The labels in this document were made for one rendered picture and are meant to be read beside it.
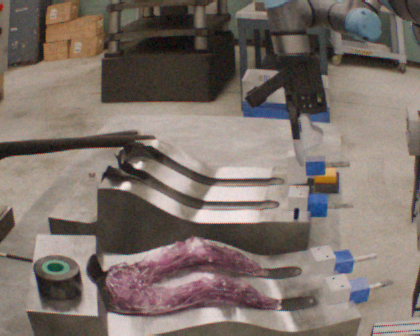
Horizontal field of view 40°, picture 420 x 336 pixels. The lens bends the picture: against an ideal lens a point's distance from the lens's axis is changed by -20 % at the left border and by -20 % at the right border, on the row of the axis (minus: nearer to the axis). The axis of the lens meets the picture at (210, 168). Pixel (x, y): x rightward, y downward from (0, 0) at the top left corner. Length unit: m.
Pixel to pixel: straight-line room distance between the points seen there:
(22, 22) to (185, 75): 3.58
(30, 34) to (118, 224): 6.95
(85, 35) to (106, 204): 6.68
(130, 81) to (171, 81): 0.34
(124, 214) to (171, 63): 4.03
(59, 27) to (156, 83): 3.05
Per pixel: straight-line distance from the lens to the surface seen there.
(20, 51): 8.18
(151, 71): 5.23
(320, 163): 1.27
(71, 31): 7.91
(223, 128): 1.91
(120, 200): 1.18
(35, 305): 0.87
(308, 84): 1.25
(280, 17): 1.23
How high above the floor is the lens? 1.38
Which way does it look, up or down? 21 degrees down
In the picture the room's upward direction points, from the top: 1 degrees counter-clockwise
